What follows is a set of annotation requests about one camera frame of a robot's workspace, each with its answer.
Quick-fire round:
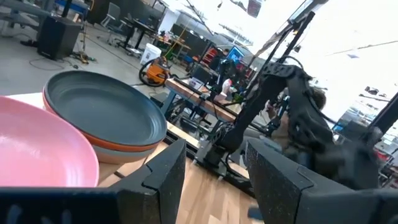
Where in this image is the black speaker box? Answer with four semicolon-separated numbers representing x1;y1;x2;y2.
37;15;82;60

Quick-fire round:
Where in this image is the workbench with blue-grey legs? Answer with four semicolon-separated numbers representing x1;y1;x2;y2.
160;77;242;139

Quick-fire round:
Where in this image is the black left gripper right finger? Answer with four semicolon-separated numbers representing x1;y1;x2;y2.
244;138;398;224

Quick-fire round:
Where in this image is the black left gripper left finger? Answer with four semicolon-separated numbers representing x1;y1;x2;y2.
0;138;187;224

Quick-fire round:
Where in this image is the black camera rig pole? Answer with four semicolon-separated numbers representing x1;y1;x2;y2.
245;0;330;94
363;93;398;147

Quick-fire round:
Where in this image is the white bin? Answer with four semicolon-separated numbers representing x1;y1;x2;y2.
139;42;162;65

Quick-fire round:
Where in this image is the person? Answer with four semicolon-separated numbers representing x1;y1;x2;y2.
266;86;327;153

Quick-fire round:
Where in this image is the orange shop vacuum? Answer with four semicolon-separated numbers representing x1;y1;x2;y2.
139;56;171;87

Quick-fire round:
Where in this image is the peach orange plate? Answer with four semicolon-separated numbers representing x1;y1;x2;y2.
91;144;156;165

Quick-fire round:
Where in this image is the terracotta orange plate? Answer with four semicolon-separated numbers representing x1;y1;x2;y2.
42;90;162;153

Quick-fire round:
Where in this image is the salmon pink plate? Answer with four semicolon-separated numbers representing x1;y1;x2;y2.
0;95;100;188

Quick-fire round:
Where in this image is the grey office chair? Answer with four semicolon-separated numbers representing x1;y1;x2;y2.
99;2;121;29

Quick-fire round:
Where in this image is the dark green plate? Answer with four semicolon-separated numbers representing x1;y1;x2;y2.
43;70;168;147

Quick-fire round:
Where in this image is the black office table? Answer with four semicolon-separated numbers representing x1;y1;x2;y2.
116;17;158;52

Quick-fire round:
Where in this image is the monitor with blue screen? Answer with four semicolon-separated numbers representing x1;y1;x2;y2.
226;45;245;65

